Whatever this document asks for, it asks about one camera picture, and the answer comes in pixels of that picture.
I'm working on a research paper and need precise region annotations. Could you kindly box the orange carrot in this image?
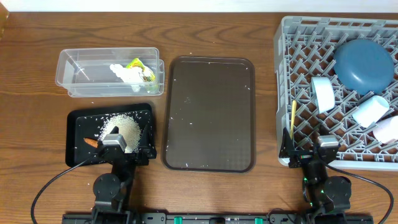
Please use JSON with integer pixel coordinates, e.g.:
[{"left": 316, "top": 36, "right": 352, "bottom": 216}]
[{"left": 83, "top": 138, "right": 98, "bottom": 148}]

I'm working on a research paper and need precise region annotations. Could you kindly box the cream plastic spoon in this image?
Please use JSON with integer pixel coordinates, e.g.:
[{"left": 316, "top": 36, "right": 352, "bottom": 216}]
[{"left": 290, "top": 100, "right": 297, "bottom": 140}]

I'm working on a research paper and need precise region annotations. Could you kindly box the white tissue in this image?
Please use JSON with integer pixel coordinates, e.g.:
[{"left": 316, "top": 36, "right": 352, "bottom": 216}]
[{"left": 109, "top": 64, "right": 144, "bottom": 92}]

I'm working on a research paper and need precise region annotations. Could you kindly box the light blue rice bowl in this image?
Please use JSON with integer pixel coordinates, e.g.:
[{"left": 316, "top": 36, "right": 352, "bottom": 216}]
[{"left": 311, "top": 77, "right": 335, "bottom": 114}]

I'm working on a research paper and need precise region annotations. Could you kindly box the pink white cup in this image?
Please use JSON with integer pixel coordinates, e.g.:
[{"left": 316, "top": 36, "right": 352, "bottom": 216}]
[{"left": 373, "top": 116, "right": 398, "bottom": 144}]

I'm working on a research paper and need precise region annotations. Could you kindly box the light blue cup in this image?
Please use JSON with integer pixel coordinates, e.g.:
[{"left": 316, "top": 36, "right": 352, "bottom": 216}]
[{"left": 352, "top": 95, "right": 389, "bottom": 128}]

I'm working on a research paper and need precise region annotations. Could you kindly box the yellow green snack wrapper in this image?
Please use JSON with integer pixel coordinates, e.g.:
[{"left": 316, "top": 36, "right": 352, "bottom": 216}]
[{"left": 126, "top": 58, "right": 155, "bottom": 82}]

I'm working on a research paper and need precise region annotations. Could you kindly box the dark blue plate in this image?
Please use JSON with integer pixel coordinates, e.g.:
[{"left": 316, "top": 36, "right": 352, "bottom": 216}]
[{"left": 333, "top": 39, "right": 394, "bottom": 95}]

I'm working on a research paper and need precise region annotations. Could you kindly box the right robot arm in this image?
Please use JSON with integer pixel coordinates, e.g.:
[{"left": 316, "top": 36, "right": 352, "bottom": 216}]
[{"left": 279, "top": 129, "right": 351, "bottom": 223}]

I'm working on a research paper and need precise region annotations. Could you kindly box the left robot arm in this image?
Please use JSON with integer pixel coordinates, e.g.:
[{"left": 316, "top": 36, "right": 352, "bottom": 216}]
[{"left": 90, "top": 124, "right": 157, "bottom": 224}]

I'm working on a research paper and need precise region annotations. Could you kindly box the black waste bin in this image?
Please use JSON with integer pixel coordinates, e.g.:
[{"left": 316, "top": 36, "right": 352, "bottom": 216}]
[{"left": 65, "top": 103, "right": 155, "bottom": 167}]

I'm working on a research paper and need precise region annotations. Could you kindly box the grey dishwasher rack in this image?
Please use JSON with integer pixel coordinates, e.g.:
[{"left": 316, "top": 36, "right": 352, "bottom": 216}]
[{"left": 274, "top": 16, "right": 397, "bottom": 171}]

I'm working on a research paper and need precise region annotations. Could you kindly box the clear plastic waste bin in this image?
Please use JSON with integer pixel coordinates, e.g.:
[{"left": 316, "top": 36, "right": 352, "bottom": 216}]
[{"left": 55, "top": 47, "right": 165, "bottom": 98}]

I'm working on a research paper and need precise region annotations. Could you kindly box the pile of white rice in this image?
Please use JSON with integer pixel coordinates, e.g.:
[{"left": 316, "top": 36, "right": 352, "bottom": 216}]
[{"left": 95, "top": 114, "right": 141, "bottom": 153}]

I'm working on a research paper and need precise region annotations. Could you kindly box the dark brown serving tray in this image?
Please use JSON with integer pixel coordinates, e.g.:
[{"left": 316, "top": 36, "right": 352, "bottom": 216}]
[{"left": 162, "top": 56, "right": 256, "bottom": 173}]

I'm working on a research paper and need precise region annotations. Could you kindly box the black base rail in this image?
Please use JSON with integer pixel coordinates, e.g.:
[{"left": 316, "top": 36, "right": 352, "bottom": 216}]
[{"left": 61, "top": 212, "right": 374, "bottom": 224}]

